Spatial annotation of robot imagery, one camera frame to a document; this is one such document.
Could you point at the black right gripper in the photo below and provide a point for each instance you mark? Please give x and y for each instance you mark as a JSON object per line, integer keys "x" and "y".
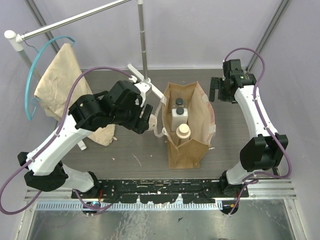
{"x": 216, "y": 83}

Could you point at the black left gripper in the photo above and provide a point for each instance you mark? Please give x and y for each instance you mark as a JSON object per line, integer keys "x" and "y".
{"x": 144, "y": 118}

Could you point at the brown canvas tote bag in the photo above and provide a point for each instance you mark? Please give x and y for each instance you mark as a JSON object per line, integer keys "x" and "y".
{"x": 201, "y": 120}

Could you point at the white bottle with dark cap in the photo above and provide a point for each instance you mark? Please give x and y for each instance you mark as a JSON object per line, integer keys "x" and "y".
{"x": 179, "y": 116}

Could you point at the beige bottle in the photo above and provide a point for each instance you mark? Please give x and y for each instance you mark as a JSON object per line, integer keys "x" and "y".
{"x": 152, "y": 123}
{"x": 183, "y": 134}

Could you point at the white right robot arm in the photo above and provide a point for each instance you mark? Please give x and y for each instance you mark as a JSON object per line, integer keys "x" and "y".
{"x": 264, "y": 149}

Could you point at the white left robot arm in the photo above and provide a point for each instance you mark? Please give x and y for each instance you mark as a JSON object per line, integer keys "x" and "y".
{"x": 123, "y": 105}

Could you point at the metal clothes rack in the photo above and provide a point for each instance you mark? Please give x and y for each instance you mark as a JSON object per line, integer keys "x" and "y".
{"x": 109, "y": 38}

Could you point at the beige cloth garment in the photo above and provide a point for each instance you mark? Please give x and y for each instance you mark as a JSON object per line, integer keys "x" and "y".
{"x": 55, "y": 85}

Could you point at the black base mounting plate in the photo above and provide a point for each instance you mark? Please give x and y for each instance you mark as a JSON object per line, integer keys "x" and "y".
{"x": 160, "y": 191}

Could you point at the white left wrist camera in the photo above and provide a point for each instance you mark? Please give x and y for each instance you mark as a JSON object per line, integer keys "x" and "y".
{"x": 144, "y": 88}

